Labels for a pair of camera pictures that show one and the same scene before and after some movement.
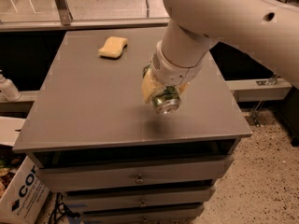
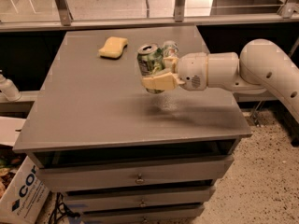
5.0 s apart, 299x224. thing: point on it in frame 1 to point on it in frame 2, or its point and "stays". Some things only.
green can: (167, 101) to (150, 60)
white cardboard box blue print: (25, 201) stays
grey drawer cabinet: (93, 133) stays
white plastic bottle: (7, 90) stays
